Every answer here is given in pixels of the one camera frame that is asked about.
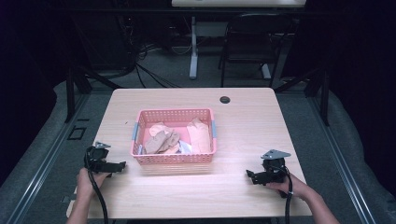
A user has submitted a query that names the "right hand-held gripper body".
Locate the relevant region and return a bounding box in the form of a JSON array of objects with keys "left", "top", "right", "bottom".
[{"left": 260, "top": 148, "right": 292, "bottom": 185}]

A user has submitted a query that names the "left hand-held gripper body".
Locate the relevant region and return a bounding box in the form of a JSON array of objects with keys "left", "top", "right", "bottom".
[{"left": 84, "top": 141, "right": 112, "bottom": 174}]

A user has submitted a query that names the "person's right hand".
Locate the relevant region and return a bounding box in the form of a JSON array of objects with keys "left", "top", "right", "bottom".
[{"left": 265, "top": 173, "right": 310, "bottom": 200}]

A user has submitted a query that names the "person's left hand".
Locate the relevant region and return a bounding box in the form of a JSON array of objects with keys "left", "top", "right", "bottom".
[{"left": 76, "top": 167, "right": 110, "bottom": 201}]

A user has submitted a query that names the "tan sock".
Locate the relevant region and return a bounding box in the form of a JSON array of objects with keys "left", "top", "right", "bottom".
[{"left": 144, "top": 130, "right": 181, "bottom": 155}]

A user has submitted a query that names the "light pink cloth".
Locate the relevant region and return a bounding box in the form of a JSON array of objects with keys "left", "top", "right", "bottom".
[{"left": 148, "top": 121, "right": 174, "bottom": 138}]

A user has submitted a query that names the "pink plastic basket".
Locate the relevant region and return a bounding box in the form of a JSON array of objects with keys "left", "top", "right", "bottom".
[{"left": 130, "top": 107, "right": 218, "bottom": 165}]

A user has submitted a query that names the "black metal stand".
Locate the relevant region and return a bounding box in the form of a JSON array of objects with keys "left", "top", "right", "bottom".
[
  {"left": 64, "top": 66, "right": 123, "bottom": 124},
  {"left": 274, "top": 68, "right": 332, "bottom": 127}
]

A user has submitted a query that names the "peach folded cloth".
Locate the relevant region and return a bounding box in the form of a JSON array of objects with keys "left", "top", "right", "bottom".
[{"left": 186, "top": 117, "right": 213, "bottom": 155}]

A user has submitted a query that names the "white cloth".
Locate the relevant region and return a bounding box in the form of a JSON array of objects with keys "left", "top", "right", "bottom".
[{"left": 177, "top": 140, "right": 194, "bottom": 156}]

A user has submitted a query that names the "black chair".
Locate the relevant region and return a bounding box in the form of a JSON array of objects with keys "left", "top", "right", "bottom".
[{"left": 218, "top": 12, "right": 296, "bottom": 89}]

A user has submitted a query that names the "white background desk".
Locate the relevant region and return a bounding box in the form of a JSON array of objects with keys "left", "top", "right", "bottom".
[{"left": 170, "top": 0, "right": 308, "bottom": 80}]

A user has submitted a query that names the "black floor socket frame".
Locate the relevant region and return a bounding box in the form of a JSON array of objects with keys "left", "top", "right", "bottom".
[{"left": 66, "top": 125, "right": 88, "bottom": 142}]

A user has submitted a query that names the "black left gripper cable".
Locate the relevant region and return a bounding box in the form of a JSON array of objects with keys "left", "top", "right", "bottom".
[{"left": 84, "top": 152, "right": 109, "bottom": 224}]

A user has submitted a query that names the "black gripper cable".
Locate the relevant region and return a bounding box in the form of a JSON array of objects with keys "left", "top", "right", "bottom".
[
  {"left": 84, "top": 152, "right": 109, "bottom": 224},
  {"left": 270, "top": 164, "right": 294, "bottom": 224}
]

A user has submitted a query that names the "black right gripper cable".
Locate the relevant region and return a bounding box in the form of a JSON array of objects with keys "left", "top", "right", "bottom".
[{"left": 270, "top": 164, "right": 294, "bottom": 224}]

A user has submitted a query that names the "bundle of floor cables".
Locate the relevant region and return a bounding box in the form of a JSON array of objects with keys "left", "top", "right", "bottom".
[{"left": 118, "top": 15, "right": 194, "bottom": 90}]

